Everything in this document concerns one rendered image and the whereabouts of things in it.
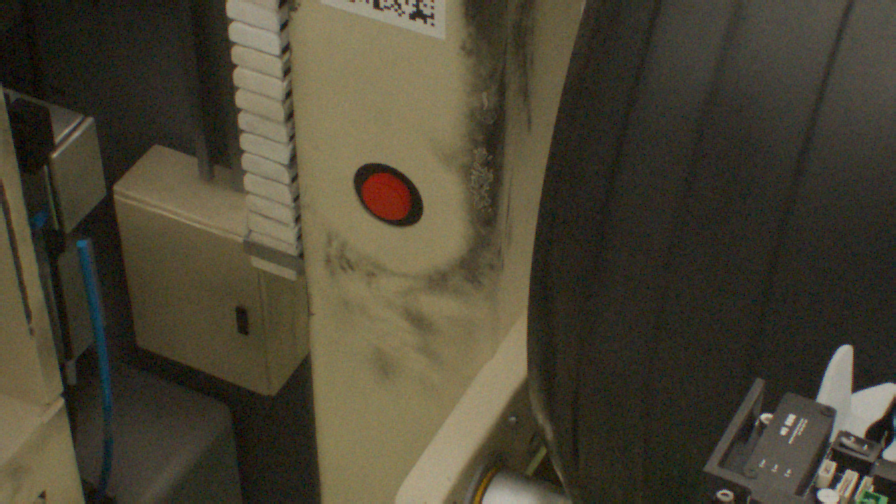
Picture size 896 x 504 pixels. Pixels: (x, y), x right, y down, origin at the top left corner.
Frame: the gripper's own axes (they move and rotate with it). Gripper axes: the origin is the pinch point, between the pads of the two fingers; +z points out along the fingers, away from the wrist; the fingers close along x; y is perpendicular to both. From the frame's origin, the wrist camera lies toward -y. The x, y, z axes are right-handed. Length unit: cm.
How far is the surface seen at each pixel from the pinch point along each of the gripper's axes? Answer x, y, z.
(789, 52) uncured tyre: 7.6, 11.7, 4.7
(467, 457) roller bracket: 24.4, -26.1, 16.2
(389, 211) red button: 32.6, -14.9, 21.2
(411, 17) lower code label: 31.3, -1.2, 20.1
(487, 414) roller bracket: 24.8, -25.6, 19.6
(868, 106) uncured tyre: 4.2, 10.7, 4.2
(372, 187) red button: 33.7, -13.5, 21.1
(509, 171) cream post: 26.6, -11.6, 24.1
